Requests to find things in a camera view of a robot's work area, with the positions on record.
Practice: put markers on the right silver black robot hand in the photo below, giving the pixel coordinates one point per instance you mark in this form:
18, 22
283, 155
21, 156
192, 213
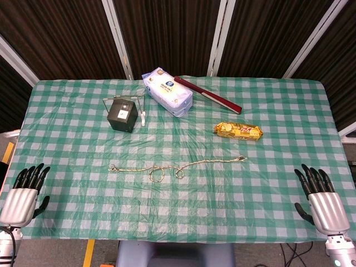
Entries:
328, 211

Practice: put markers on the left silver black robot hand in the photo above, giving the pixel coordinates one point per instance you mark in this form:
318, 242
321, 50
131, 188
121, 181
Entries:
19, 204

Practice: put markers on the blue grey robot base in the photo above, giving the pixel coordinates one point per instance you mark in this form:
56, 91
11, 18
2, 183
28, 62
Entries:
174, 254

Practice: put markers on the yellow floor tape strip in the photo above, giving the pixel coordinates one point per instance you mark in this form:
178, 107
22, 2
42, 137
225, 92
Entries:
89, 253

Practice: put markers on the yellow biscuit packet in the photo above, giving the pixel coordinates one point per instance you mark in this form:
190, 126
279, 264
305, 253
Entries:
238, 131

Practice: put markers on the black cube box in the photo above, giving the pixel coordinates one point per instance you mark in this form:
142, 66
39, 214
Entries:
122, 115

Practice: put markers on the green white checkered tablecloth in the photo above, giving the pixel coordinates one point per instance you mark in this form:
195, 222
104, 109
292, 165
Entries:
178, 194

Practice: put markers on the dark red folded fan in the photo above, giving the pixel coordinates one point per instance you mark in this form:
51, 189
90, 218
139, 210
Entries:
207, 94

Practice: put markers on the white blue tissue pack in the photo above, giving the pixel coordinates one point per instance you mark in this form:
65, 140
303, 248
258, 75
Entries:
168, 91

